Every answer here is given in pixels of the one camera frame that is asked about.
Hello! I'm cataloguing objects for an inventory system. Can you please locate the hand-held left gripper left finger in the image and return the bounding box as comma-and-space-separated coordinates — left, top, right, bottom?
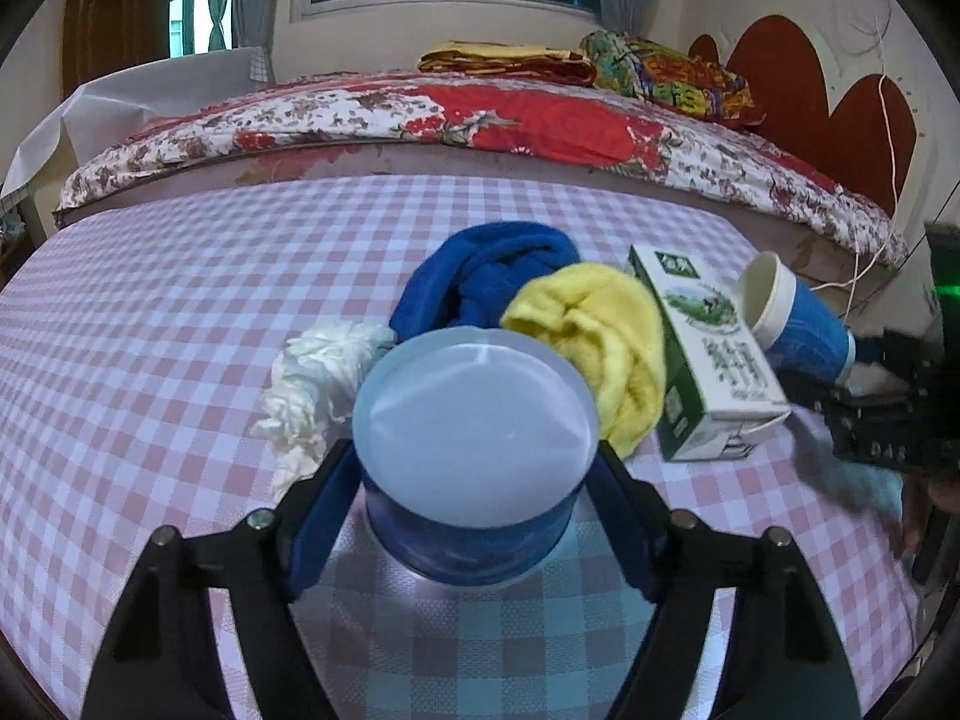
79, 439, 362, 720

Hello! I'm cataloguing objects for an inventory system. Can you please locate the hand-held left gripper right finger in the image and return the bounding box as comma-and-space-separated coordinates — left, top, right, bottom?
581, 439, 863, 720

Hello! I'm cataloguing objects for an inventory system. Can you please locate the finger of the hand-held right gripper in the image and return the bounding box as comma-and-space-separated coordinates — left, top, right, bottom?
782, 373, 850, 437
851, 328, 937, 389

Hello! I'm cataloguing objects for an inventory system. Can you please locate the blue paper cup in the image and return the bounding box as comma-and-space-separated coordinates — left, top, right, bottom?
735, 250, 858, 385

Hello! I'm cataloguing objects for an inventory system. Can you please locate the green and white milk carton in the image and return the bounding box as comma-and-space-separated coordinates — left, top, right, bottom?
628, 243, 793, 464

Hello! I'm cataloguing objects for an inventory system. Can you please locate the white tissue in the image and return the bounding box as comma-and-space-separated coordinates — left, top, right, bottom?
250, 316, 398, 494

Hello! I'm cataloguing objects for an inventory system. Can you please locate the blue plastic tub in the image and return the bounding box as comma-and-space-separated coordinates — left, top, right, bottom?
350, 325, 602, 590

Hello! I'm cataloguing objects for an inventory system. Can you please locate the yellow towel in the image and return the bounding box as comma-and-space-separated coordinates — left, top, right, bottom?
499, 262, 668, 461

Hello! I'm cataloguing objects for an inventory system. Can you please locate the blue towel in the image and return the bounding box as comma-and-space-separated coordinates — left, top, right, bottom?
388, 220, 583, 343

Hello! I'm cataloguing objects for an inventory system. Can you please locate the person's right hand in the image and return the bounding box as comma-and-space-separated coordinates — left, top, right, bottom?
896, 472, 943, 565

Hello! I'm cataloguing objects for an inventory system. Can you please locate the pink checkered tablecloth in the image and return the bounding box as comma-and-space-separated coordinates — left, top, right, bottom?
0, 174, 929, 720

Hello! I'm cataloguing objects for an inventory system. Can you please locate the red heart-shaped headboard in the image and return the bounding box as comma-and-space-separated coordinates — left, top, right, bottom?
688, 11, 940, 220

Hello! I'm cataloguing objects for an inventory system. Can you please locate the colourful patterned pillow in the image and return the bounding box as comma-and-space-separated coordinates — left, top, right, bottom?
580, 30, 767, 129

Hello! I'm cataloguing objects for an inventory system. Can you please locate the bed with floral cover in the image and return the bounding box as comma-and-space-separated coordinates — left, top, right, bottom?
56, 70, 910, 269

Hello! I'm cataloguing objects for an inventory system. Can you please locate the folded red yellow blanket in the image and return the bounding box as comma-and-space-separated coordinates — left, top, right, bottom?
417, 39, 598, 88

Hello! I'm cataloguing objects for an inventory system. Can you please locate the white plastic sheet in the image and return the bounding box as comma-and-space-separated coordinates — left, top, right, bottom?
0, 45, 272, 200

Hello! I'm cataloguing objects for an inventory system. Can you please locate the brown wooden door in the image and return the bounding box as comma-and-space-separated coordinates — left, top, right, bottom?
60, 0, 170, 95

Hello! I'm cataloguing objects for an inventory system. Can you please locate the white charging cable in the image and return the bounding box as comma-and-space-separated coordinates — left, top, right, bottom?
823, 15, 914, 302

